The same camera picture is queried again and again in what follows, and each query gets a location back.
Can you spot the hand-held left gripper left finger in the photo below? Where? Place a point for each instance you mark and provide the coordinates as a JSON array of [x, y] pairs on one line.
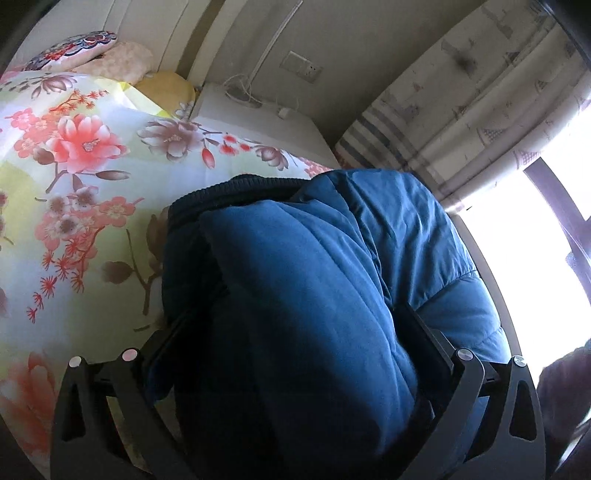
[[157, 347]]

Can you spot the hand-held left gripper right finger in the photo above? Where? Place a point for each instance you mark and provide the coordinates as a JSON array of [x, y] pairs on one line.
[[429, 342]]

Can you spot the blue padded jacket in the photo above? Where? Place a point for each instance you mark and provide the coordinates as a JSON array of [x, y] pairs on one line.
[[300, 277]]

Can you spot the person's grey clothing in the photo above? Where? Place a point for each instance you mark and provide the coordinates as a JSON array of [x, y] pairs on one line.
[[563, 406]]

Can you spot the floral bed blanket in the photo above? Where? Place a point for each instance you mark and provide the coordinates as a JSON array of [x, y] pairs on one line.
[[92, 184]]

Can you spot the white nightstand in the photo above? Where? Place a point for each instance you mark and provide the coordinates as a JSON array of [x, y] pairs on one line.
[[277, 131]]

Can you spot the striped printed curtain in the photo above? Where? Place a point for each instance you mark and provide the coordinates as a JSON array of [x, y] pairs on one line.
[[461, 92]]

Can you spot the yellow pillow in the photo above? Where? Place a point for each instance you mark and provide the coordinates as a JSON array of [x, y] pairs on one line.
[[166, 90]]

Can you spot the white charger plug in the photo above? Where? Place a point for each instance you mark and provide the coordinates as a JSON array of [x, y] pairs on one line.
[[283, 112]]

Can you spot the pink fluffy pillow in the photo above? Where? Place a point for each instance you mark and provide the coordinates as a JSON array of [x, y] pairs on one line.
[[127, 62]]

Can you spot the embroidered patterned pillow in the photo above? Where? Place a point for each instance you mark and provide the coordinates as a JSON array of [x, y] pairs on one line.
[[74, 48]]

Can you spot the white bed headboard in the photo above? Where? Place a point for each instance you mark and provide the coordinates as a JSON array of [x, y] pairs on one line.
[[184, 37]]

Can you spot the dark window frame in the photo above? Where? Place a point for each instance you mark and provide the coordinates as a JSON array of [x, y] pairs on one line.
[[554, 194]]

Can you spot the wall socket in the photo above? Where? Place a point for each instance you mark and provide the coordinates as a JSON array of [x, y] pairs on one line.
[[302, 67]]

